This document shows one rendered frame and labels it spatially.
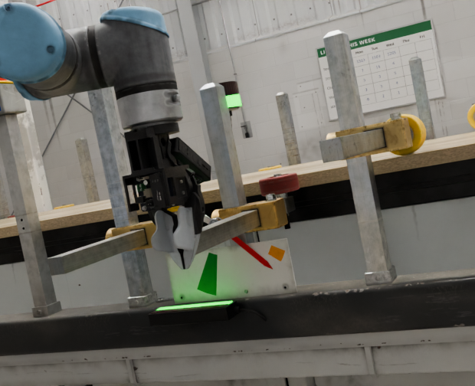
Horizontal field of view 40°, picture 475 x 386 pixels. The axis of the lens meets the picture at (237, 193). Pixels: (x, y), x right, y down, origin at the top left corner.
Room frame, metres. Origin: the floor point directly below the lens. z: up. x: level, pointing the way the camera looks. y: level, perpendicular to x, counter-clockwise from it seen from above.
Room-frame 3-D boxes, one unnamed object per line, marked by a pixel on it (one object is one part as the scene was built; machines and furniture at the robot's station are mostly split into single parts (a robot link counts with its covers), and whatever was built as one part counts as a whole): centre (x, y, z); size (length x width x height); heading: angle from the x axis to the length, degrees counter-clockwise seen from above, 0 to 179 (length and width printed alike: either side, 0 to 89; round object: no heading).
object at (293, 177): (1.35, -0.09, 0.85); 0.08 x 0.08 x 0.11
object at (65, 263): (1.28, 0.22, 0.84); 0.43 x 0.03 x 0.04; 154
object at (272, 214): (1.24, -0.01, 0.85); 0.13 x 0.06 x 0.05; 64
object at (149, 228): (1.34, 0.21, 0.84); 0.13 x 0.06 x 0.05; 64
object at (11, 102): (1.47, 0.47, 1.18); 0.07 x 0.07 x 0.08; 64
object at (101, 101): (1.35, 0.23, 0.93); 0.03 x 0.03 x 0.48; 64
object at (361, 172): (1.14, -0.22, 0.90); 0.03 x 0.03 x 0.48; 64
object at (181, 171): (0.95, 0.10, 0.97); 0.09 x 0.08 x 0.12; 154
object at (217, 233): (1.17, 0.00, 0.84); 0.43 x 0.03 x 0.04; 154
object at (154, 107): (0.96, 0.10, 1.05); 0.10 x 0.09 x 0.05; 64
